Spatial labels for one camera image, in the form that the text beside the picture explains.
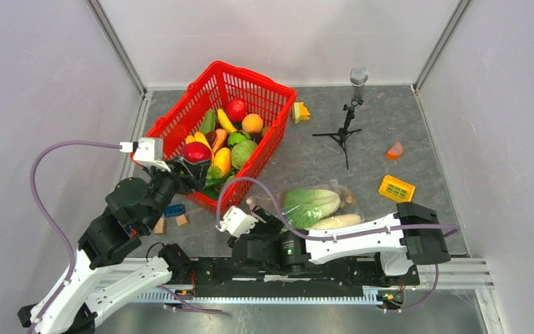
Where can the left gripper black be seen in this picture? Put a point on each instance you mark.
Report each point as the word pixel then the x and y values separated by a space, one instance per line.
pixel 195 178

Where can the small red apple toy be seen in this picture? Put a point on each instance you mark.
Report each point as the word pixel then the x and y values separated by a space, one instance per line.
pixel 195 152

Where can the napa cabbage toy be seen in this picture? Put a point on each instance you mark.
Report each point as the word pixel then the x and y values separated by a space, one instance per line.
pixel 305 207

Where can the white long radish toy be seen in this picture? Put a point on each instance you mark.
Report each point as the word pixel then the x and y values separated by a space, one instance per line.
pixel 340 221

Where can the brown longan bunch toy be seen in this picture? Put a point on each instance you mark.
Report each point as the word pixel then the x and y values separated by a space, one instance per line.
pixel 346 197

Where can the clear zip top bag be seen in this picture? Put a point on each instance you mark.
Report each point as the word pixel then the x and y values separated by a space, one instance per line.
pixel 264 200

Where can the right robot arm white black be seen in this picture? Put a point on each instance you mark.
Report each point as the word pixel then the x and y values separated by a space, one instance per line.
pixel 412 235

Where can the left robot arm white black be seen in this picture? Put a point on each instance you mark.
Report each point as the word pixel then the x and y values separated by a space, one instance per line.
pixel 132 211

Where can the blue toy brick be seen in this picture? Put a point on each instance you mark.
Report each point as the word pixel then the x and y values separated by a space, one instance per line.
pixel 174 211

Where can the yellow mango toy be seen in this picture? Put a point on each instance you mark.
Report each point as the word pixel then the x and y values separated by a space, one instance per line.
pixel 222 162

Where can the yellow banana bunch toy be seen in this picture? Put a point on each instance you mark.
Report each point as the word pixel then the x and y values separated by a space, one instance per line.
pixel 198 137

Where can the wooden block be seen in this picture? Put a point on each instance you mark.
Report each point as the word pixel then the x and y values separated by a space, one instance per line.
pixel 160 227
pixel 181 221

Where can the orange sweet potato toy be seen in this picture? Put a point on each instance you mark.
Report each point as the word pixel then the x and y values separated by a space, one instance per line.
pixel 217 139

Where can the green cucumber toy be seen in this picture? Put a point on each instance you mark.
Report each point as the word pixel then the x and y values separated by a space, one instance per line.
pixel 208 123

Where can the round green cabbage toy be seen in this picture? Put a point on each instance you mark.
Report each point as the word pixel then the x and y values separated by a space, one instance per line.
pixel 241 153

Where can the orange peach toy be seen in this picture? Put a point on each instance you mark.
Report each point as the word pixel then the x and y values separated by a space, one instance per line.
pixel 253 123

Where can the red plastic basket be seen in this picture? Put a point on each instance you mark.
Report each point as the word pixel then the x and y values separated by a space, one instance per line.
pixel 214 88

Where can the orange waffle toy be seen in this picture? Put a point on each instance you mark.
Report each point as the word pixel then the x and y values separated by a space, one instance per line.
pixel 396 189

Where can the orange slice toy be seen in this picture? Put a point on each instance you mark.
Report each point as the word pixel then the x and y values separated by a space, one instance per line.
pixel 395 151

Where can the microphone on black tripod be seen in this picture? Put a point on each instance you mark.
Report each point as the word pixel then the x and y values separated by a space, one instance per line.
pixel 358 76

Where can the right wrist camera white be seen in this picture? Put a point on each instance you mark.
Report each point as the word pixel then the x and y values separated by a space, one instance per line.
pixel 236 222

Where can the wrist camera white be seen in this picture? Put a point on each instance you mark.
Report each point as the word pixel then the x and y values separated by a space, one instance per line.
pixel 147 152
pixel 236 222

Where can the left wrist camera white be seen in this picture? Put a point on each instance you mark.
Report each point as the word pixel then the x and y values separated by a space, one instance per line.
pixel 147 152

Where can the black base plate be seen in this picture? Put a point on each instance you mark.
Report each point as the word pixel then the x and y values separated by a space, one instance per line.
pixel 345 277

